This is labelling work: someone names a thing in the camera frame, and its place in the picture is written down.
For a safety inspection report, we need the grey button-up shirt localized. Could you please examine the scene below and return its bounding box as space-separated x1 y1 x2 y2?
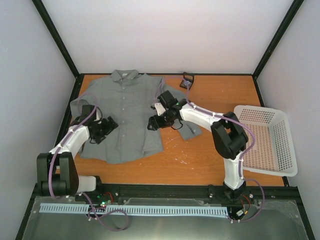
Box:
70 70 186 164

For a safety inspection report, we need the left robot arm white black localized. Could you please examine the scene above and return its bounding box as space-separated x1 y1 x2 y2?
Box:
36 104 118 202

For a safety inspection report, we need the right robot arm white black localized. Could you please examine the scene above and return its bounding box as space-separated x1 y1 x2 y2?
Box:
147 90 248 203

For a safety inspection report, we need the black open brooch box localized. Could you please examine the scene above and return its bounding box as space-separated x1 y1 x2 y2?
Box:
179 72 195 90

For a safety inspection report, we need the white plastic perforated basket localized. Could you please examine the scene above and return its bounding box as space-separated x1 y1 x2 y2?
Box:
234 105 298 177

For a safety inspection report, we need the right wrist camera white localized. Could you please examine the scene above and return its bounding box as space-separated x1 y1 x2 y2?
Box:
151 102 166 116

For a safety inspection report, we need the light blue slotted cable duct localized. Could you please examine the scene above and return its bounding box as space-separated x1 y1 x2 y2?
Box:
38 203 228 218

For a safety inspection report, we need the left black frame post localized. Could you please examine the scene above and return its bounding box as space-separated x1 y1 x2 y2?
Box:
32 0 80 79

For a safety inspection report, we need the black frame post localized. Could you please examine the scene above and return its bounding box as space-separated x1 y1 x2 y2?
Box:
252 0 305 78
32 0 80 79

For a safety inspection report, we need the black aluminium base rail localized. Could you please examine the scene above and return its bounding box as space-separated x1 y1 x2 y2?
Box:
34 182 301 206

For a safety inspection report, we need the metal base plate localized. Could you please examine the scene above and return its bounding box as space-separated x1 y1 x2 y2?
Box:
17 197 308 240

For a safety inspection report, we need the right black frame post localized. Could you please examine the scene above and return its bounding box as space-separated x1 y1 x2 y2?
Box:
252 0 305 78

